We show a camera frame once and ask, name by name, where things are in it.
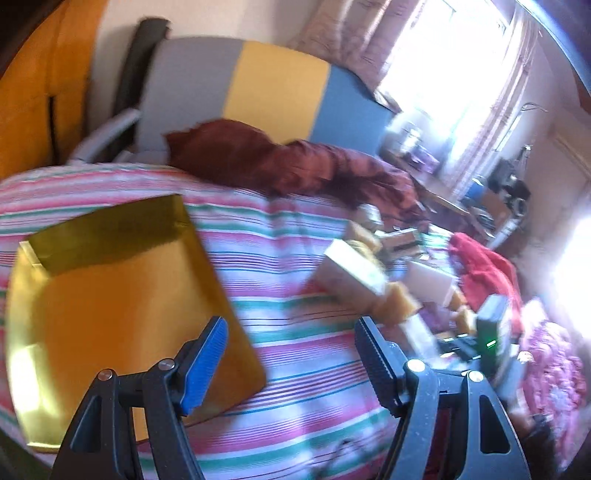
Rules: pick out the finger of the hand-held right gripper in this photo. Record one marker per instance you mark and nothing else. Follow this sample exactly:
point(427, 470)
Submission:
point(461, 349)

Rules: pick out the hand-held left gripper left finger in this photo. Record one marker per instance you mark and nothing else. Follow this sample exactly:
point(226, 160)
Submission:
point(203, 369)

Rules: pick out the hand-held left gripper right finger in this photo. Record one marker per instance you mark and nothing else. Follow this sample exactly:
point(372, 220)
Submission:
point(378, 369)

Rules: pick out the purple packet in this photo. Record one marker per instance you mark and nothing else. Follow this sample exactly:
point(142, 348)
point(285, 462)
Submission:
point(436, 316)

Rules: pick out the white sponge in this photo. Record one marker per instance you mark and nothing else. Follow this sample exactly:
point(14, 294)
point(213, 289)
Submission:
point(429, 281)

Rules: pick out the tall cream box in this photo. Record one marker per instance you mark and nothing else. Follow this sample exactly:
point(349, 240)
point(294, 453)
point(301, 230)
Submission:
point(351, 267)

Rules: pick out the gold tray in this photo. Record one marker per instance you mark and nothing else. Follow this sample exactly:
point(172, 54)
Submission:
point(115, 300)

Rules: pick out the yellow knit cloth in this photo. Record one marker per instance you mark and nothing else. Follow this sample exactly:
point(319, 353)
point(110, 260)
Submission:
point(360, 235)

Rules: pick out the red cloth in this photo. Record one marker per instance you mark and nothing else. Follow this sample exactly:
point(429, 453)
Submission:
point(485, 272)

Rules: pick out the green white box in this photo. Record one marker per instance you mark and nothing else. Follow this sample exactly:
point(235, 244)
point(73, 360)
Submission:
point(399, 242)

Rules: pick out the striped blanket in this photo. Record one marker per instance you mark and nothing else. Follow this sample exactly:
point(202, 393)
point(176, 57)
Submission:
point(300, 258)

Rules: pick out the blue cup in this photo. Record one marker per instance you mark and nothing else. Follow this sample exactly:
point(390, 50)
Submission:
point(475, 190)

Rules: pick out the wooden desk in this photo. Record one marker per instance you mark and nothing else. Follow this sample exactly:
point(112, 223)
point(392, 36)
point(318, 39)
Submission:
point(438, 196)

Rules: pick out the black tripod equipment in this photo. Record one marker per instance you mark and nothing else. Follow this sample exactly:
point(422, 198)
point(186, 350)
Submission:
point(510, 184)

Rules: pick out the small purple box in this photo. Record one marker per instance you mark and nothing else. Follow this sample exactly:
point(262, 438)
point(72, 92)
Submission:
point(427, 161)

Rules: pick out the maroon cloth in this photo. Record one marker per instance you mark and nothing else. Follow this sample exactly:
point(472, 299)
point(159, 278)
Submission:
point(277, 166)

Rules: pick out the sheer striped curtain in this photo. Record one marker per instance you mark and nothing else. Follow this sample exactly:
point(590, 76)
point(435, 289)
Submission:
point(503, 115)

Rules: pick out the grey yellow blue chair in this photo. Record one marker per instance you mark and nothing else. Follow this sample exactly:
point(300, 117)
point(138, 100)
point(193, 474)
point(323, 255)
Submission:
point(194, 92)

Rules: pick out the black rolled mat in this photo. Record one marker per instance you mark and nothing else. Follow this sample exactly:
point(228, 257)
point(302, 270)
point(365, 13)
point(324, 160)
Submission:
point(138, 60)

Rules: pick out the wooden wardrobe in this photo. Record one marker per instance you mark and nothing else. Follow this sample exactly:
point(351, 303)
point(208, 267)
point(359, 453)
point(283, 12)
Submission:
point(32, 92)

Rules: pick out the patterned pink curtain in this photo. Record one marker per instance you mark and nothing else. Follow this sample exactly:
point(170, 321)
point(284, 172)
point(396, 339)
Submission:
point(351, 37)

